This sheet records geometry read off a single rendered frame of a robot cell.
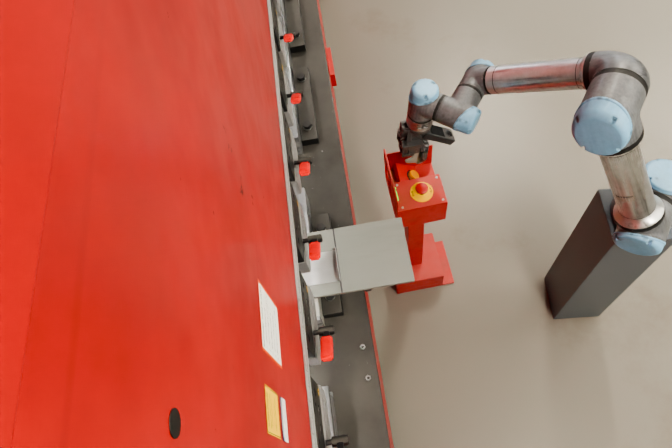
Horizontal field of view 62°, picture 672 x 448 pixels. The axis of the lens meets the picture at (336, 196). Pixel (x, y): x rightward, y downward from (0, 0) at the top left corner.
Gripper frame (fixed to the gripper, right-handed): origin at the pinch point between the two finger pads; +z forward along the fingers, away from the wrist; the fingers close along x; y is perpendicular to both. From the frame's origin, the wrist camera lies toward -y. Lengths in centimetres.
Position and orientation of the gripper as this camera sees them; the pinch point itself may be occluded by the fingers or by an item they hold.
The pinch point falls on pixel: (419, 159)
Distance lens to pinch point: 179.4
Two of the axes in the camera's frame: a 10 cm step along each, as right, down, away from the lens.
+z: 0.3, 4.9, 8.7
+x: 1.6, 8.6, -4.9
